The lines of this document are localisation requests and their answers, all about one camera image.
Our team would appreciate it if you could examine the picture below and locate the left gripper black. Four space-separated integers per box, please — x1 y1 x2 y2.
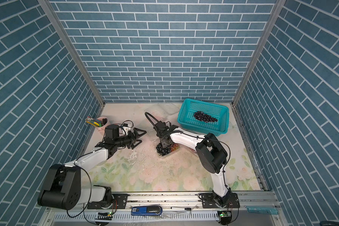
113 128 146 149

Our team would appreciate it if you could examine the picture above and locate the clear clamshell container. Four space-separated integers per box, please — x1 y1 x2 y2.
144 103 180 123
153 125 179 148
188 147 197 154

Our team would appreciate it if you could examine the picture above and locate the red grape bunch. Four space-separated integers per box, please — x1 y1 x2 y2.
170 144 179 153

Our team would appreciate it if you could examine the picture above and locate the dark grape bunch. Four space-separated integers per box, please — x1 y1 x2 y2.
156 143 171 156

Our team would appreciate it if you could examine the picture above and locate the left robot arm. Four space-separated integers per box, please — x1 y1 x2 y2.
37 124 146 211

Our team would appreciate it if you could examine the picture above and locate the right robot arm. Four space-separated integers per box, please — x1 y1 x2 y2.
153 121 231 207

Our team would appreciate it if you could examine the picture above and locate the pink pen cup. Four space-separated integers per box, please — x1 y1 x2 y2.
96 117 110 135

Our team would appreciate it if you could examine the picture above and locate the black grape bunch lower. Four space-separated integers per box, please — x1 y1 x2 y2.
194 111 218 123

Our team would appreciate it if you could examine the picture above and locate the coloured pens bundle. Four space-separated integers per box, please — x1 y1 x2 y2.
85 117 103 128

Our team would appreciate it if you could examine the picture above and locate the teal plastic basket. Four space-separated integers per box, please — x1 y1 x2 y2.
177 98 229 136

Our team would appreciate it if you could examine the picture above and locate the blue black handheld device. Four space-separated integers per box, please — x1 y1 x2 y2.
131 205 163 216

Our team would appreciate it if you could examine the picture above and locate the black marker pen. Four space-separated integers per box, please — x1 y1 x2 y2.
171 207 192 211

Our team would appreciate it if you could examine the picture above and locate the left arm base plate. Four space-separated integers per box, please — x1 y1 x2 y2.
87 194 128 210

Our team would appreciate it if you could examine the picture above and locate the aluminium front rail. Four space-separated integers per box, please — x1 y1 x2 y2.
39 191 287 226

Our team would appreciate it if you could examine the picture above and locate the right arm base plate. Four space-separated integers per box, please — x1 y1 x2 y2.
198 193 240 209

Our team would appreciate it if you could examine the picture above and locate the teal metal bracket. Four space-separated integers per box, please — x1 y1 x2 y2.
246 206 278 215

